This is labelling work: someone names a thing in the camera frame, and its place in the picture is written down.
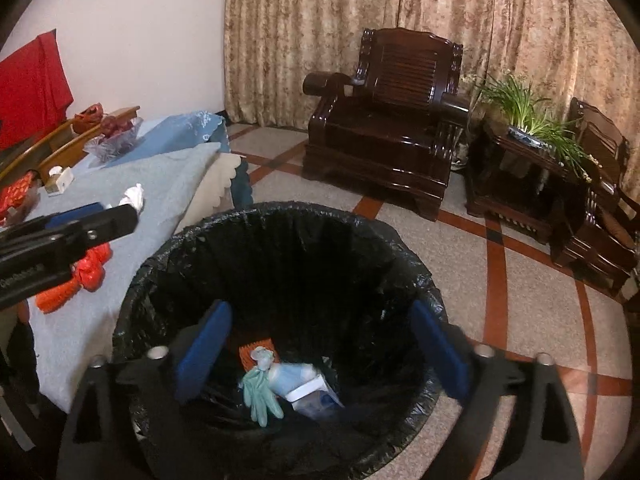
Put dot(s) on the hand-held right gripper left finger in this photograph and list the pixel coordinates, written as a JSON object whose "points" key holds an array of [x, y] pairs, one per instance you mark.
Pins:
{"points": [[205, 350]]}

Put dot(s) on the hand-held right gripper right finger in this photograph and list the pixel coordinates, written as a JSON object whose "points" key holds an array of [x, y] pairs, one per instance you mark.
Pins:
{"points": [[440, 355]]}

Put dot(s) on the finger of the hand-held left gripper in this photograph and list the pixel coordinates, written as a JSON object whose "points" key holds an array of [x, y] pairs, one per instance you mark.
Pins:
{"points": [[75, 214], [112, 222]]}

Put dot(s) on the bin with black bag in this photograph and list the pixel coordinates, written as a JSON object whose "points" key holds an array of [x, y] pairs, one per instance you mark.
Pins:
{"points": [[300, 270]]}

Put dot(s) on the crumpled white tissue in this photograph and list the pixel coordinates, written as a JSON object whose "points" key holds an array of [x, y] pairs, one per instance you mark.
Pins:
{"points": [[134, 197]]}

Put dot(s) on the small white box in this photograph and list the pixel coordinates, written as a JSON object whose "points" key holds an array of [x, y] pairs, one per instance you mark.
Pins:
{"points": [[60, 178]]}

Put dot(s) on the grey-blue blanket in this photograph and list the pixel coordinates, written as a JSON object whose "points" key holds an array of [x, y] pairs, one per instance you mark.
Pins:
{"points": [[160, 190]]}

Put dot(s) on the red patterned packet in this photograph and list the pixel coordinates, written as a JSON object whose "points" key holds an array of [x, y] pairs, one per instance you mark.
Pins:
{"points": [[17, 196]]}

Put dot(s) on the light wooden chair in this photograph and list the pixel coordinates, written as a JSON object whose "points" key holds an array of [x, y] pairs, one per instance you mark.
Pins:
{"points": [[30, 152], [80, 147]]}

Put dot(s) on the green rubber glove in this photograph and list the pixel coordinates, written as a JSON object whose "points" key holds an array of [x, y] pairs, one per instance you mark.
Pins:
{"points": [[260, 392]]}

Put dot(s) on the glass fruit bowl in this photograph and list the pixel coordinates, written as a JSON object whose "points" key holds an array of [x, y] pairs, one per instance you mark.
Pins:
{"points": [[112, 141]]}

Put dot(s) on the red apple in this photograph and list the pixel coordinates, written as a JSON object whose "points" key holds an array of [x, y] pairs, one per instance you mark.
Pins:
{"points": [[111, 125]]}

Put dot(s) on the cream scalloped cloth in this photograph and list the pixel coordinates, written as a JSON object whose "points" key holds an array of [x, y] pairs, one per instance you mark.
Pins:
{"points": [[215, 185]]}

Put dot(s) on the blue embroidered cloth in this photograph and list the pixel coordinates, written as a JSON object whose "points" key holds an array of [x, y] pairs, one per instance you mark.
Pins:
{"points": [[175, 132]]}

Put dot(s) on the white box with blue print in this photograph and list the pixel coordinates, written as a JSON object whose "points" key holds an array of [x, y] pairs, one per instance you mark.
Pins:
{"points": [[317, 400]]}

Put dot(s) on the red cloth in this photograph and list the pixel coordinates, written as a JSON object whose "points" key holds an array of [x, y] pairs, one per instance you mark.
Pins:
{"points": [[30, 95]]}

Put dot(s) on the dark teal cloth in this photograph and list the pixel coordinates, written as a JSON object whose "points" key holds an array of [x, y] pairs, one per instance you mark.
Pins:
{"points": [[243, 187]]}

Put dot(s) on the dark wooden side table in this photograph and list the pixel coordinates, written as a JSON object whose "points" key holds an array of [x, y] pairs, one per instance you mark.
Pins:
{"points": [[520, 185]]}

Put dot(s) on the dark wooden armchair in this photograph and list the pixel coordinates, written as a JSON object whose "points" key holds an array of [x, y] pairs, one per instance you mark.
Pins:
{"points": [[385, 135], [600, 210]]}

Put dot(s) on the blue and white plant pot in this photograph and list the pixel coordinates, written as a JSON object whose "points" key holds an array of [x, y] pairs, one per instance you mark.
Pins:
{"points": [[525, 136]]}

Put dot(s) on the green leafy plant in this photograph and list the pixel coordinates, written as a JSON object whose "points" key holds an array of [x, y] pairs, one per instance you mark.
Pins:
{"points": [[520, 105]]}

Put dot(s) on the beige patterned curtain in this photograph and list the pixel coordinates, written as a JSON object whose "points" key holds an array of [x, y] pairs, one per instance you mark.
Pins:
{"points": [[450, 10]]}

